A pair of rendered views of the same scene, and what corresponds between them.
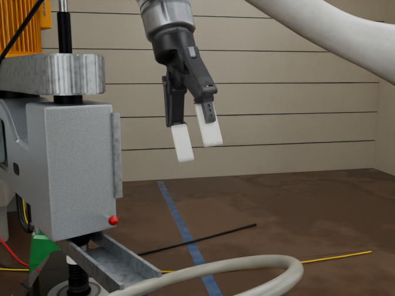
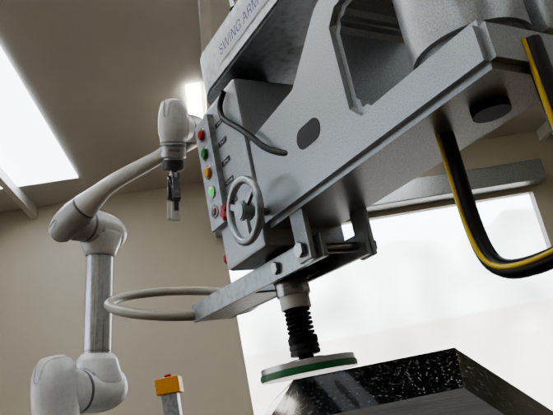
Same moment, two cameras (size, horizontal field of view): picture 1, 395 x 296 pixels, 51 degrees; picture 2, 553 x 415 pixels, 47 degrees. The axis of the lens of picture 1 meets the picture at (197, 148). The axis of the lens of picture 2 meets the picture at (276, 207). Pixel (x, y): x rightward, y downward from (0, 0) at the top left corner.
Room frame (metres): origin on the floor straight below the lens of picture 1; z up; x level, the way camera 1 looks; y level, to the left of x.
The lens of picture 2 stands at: (2.79, 0.54, 0.78)
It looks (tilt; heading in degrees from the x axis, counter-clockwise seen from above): 18 degrees up; 185
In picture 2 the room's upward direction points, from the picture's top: 11 degrees counter-clockwise
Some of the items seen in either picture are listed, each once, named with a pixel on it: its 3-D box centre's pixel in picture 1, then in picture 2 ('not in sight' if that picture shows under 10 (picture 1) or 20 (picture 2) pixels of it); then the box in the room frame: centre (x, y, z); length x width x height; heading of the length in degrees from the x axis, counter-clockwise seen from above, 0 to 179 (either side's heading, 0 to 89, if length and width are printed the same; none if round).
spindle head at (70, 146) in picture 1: (63, 165); (286, 167); (1.39, 0.46, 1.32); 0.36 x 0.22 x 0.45; 37
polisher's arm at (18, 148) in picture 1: (40, 155); (360, 109); (1.65, 0.64, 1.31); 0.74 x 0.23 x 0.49; 37
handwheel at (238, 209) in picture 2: not in sight; (258, 210); (1.49, 0.39, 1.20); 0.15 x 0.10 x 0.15; 37
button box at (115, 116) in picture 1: (112, 154); (213, 172); (1.34, 0.28, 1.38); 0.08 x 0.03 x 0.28; 37
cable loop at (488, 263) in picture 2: (24, 199); (508, 170); (1.85, 0.81, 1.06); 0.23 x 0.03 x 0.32; 37
